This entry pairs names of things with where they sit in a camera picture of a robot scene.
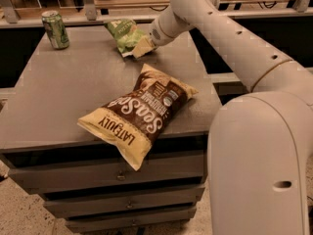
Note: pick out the green soda can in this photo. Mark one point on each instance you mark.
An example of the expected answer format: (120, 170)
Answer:
(55, 29)

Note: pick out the metal railing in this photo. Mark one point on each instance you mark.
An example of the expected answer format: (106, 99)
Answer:
(147, 10)

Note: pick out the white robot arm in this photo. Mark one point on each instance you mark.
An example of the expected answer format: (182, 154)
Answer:
(259, 143)

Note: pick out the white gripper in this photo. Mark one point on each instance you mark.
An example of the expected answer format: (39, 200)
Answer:
(157, 35)

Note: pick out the green jalapeno chip bag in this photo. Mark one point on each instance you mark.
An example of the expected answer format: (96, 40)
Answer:
(126, 34)

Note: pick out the grey drawer cabinet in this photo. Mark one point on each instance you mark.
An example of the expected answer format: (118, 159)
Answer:
(82, 179)

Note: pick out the brown yellow Late July bag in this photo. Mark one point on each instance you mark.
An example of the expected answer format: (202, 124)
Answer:
(133, 122)

